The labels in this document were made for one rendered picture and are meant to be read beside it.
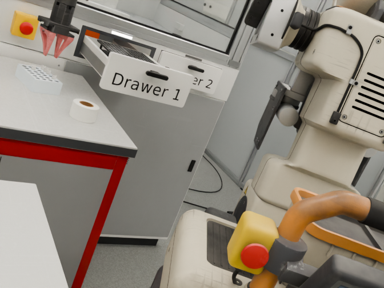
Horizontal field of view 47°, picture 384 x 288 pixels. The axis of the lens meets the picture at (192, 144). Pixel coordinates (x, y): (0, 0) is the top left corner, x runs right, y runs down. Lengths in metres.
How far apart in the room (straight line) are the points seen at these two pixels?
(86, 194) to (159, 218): 0.97
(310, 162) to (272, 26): 0.29
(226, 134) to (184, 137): 1.75
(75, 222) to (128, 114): 0.68
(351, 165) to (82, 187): 0.64
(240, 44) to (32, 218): 1.35
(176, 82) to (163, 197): 0.77
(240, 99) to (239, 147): 0.39
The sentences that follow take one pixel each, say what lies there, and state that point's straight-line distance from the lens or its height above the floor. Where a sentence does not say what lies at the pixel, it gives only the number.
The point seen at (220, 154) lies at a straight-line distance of 3.67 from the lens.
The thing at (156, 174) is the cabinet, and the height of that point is 0.40.
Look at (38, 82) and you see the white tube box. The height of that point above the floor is 0.79.
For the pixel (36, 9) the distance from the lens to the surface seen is 1.59.
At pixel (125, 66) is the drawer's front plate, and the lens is 1.33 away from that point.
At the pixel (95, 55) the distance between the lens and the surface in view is 1.48.
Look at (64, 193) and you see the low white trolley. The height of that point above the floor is 0.60.
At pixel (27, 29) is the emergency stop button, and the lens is 1.52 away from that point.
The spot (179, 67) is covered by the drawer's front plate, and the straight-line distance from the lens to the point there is 1.77.
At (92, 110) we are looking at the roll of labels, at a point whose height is 0.80.
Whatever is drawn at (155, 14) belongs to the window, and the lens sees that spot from 1.71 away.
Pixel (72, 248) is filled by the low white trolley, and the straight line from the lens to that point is 1.27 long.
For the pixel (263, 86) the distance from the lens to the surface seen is 3.43.
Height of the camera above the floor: 1.15
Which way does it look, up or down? 17 degrees down
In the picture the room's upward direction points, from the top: 22 degrees clockwise
